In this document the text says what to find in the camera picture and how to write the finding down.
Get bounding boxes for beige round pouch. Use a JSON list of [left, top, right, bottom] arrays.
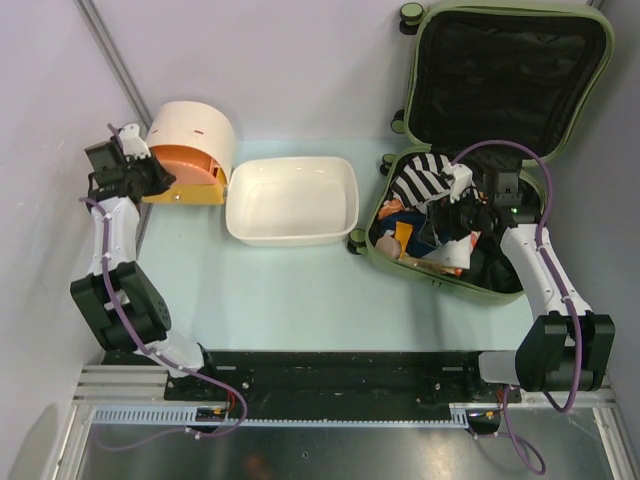
[[375, 235, 402, 259]]

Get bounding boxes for white orange patterned cloth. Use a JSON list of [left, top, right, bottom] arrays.
[[377, 199, 484, 277]]

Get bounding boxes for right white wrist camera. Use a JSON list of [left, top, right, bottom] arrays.
[[442, 163, 473, 203]]

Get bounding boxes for orange tube bottle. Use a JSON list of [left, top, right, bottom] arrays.
[[394, 222, 413, 258]]

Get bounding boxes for green hard-shell suitcase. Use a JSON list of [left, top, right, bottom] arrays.
[[347, 1, 614, 303]]

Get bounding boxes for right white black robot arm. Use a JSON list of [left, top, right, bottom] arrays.
[[428, 165, 615, 401]]

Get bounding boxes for cream drawer box orange fronts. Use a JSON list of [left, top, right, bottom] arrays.
[[143, 101, 236, 205]]

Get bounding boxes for white slotted cable duct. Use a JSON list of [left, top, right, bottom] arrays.
[[92, 402, 474, 429]]

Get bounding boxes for aluminium frame rail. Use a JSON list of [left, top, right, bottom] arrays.
[[73, 365, 617, 408]]

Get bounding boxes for navy blue garment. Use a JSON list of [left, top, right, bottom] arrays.
[[375, 212, 439, 259]]

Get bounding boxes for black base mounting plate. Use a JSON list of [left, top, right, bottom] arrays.
[[102, 349, 522, 420]]

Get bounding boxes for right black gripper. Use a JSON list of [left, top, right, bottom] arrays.
[[416, 186, 492, 249]]

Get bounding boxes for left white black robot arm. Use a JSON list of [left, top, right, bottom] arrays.
[[70, 137, 221, 400]]

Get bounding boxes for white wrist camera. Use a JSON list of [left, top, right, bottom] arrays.
[[118, 123, 151, 159], [442, 163, 473, 203]]

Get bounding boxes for black white striped garment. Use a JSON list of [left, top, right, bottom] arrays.
[[390, 153, 474, 209]]

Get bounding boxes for white rectangular plastic basin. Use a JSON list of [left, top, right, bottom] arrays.
[[225, 156, 360, 247]]

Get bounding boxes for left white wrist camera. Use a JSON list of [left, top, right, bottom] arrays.
[[118, 123, 151, 159]]

